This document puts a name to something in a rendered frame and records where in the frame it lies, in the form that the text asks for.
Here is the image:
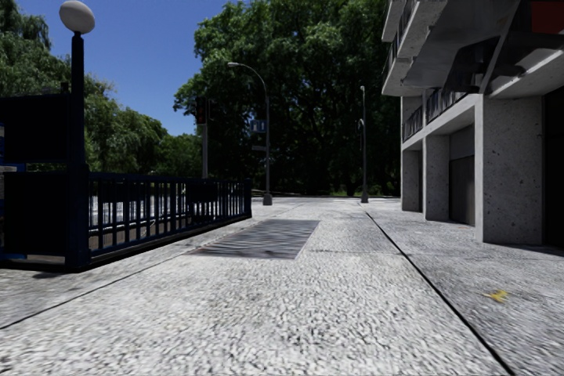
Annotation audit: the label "grey street lamp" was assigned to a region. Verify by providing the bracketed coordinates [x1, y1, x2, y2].
[226, 61, 273, 206]
[356, 85, 370, 204]

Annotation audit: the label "traffic light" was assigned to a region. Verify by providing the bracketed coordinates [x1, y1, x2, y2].
[195, 96, 212, 180]

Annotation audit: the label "trees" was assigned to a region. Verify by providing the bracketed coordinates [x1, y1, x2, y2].
[0, 0, 402, 198]

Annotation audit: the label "dark stairway railing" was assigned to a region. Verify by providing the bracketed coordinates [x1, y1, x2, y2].
[0, 0, 253, 273]

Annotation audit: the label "pale concrete building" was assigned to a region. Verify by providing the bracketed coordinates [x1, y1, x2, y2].
[381, 0, 564, 255]

